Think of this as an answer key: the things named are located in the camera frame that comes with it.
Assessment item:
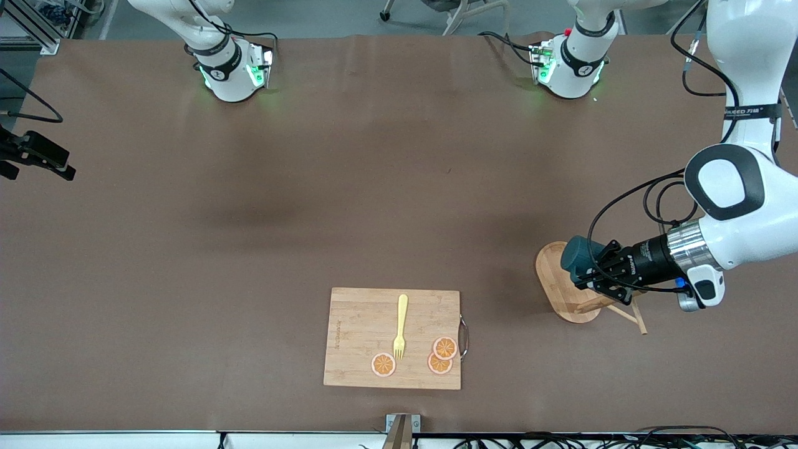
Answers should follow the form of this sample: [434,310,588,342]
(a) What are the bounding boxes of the dark teal cup yellow inside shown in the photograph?
[560,236,608,281]

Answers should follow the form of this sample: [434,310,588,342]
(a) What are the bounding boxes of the wooden mug rack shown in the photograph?
[535,242,649,336]

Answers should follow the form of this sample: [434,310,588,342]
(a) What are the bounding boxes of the yellow plastic fork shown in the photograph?
[393,294,409,361]

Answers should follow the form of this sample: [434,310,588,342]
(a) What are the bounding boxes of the bamboo cutting board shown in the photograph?
[323,287,462,391]

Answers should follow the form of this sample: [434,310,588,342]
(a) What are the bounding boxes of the chair base with castors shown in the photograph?
[380,0,509,35]

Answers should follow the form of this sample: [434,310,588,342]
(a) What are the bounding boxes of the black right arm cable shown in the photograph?
[0,67,64,123]

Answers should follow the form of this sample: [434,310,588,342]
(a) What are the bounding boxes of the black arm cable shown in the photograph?
[0,67,64,123]
[586,0,743,294]

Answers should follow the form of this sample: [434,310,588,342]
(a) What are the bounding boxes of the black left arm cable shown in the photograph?
[586,0,743,294]

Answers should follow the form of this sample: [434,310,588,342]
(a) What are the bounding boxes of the aluminium frame post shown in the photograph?
[0,0,61,56]

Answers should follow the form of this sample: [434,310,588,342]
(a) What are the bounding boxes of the black cable bundle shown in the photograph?
[452,426,798,449]

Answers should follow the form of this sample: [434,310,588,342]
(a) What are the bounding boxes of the black left base cable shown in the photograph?
[479,31,543,66]

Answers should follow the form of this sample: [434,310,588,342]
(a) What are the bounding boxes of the black base cable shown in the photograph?
[187,0,279,63]
[479,31,543,66]

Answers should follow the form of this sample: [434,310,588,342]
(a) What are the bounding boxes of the black right base cable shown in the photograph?
[187,0,279,63]

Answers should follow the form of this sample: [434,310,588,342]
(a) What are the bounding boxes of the metal table bracket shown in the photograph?
[385,413,421,449]

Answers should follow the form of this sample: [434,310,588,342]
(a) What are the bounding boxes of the white table edge rail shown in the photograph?
[0,430,798,449]

